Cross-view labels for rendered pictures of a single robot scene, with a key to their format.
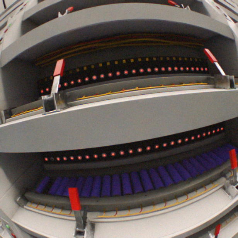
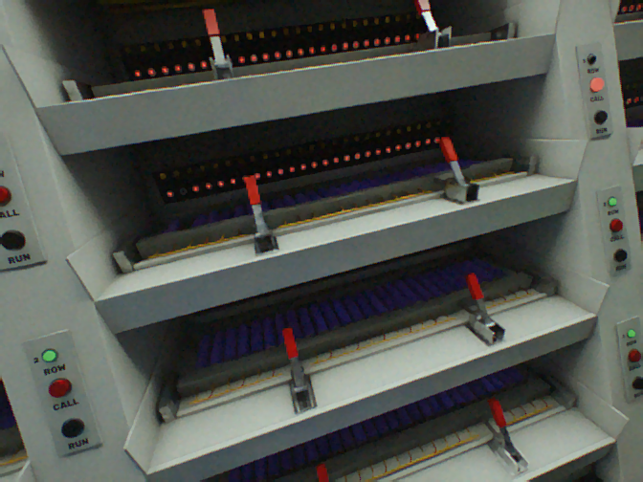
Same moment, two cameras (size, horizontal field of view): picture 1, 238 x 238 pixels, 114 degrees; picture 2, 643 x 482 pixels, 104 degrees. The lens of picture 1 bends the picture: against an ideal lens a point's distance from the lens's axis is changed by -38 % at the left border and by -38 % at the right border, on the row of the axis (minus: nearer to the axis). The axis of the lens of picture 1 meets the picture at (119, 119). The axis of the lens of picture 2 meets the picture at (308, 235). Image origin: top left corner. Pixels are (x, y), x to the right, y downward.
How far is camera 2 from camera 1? 0.22 m
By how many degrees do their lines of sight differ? 15
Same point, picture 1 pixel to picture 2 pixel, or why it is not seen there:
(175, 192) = (366, 194)
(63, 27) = not seen: outside the picture
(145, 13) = not seen: outside the picture
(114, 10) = not seen: outside the picture
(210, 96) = (394, 63)
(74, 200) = (254, 190)
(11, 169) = (101, 200)
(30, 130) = (195, 100)
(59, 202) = (218, 225)
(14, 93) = (73, 58)
